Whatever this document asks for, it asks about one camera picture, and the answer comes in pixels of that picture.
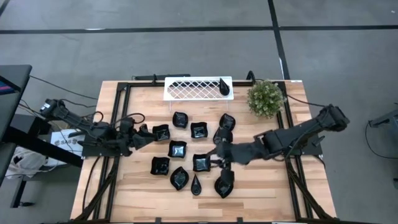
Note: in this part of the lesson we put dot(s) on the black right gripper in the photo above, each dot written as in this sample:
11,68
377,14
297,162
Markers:
233,152

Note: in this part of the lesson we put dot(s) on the small black edge bracket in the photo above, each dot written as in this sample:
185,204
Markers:
239,220
158,220

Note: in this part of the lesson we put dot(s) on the white plastic bag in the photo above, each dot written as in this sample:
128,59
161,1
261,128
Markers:
25,161

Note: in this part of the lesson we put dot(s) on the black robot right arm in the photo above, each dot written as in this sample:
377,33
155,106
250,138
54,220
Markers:
298,132

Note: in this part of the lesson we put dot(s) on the black side desk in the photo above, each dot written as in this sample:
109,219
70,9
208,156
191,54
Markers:
12,105

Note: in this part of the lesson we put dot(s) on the black metal rig frame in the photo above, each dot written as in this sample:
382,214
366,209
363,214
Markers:
143,84

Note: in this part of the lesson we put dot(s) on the white printed cardboard box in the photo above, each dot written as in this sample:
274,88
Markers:
65,138

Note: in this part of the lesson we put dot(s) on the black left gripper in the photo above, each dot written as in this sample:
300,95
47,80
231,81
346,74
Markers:
127,141

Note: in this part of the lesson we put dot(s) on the green potted plant black pot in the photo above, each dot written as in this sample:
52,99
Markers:
265,99

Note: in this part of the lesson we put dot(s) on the white lattice shelf rack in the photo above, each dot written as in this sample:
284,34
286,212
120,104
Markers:
186,98

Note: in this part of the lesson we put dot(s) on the grey equipment stand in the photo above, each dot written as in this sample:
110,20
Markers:
385,119

